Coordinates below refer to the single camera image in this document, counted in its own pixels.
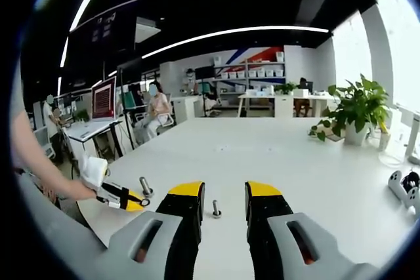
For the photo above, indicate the person's grey clothing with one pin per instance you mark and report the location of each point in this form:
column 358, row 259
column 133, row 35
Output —
column 55, row 234

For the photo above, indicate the black tripod stand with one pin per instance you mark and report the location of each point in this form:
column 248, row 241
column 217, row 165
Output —
column 126, row 109

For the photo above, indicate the potted green plant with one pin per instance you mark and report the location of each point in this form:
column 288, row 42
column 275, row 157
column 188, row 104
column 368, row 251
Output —
column 356, row 134

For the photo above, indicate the large metal threaded stud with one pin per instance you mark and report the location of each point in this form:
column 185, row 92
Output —
column 143, row 184

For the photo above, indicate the teal panel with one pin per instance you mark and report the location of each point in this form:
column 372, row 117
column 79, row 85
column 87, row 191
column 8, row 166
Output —
column 130, row 100

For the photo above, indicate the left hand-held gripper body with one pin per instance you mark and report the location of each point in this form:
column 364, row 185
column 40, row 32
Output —
column 93, row 172

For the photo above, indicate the long ceiling light strip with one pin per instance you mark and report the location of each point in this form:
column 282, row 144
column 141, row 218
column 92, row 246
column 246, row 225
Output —
column 315, row 28

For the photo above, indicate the black round device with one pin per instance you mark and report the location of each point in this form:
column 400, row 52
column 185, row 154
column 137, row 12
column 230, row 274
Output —
column 410, row 181

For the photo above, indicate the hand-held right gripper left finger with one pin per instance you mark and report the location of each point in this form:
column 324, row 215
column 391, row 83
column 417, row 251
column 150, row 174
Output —
column 183, row 227

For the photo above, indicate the yellow and white bottle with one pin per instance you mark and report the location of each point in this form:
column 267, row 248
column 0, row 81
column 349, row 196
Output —
column 384, row 140

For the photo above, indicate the row of white storage bins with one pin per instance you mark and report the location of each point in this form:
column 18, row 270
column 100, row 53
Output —
column 259, row 73

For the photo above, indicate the white cabinet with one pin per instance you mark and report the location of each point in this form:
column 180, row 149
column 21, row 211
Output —
column 183, row 109

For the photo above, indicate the small metal threaded stud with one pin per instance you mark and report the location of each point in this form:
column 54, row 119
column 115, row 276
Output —
column 215, row 206

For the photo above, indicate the dark hanging sign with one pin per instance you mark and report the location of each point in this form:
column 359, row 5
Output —
column 105, row 27

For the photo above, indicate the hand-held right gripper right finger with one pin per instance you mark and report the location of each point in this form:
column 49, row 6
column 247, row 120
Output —
column 269, row 214

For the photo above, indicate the ceiling air conditioner unit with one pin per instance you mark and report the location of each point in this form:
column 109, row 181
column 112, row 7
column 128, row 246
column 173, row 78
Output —
column 146, row 31

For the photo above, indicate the white upright stand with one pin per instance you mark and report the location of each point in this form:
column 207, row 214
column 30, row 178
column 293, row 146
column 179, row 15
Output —
column 414, row 135

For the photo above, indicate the long white office table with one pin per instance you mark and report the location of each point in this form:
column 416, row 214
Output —
column 262, row 95

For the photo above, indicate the small green plant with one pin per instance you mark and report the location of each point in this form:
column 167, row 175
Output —
column 286, row 88

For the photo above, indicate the metal storage shelf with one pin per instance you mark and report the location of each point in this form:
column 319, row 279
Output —
column 246, row 76

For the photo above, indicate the black-legged standing desk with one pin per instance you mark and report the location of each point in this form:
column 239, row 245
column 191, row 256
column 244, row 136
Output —
column 117, row 142

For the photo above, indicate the black monitor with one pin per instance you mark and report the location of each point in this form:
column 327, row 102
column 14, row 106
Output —
column 205, row 72

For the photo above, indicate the white office chair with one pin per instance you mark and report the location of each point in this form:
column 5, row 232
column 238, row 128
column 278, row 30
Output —
column 167, row 119
column 44, row 144

